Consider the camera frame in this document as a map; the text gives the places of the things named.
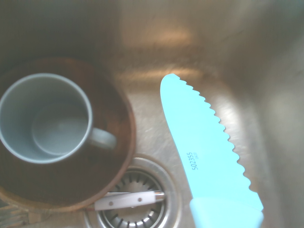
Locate teal serrated plastic knife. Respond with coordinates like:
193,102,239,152
159,73,265,228

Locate metal sink drain strainer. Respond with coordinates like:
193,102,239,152
83,154,184,228

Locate stainless steel double sink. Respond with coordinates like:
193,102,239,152
0,0,304,228

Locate brown ceramic bowl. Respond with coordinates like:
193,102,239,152
0,57,137,212

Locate grey mug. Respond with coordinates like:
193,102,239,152
0,73,118,165

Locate metal fork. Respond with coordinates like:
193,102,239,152
0,199,31,228

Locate small white-handled riveted knife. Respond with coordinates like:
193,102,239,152
94,190,165,211

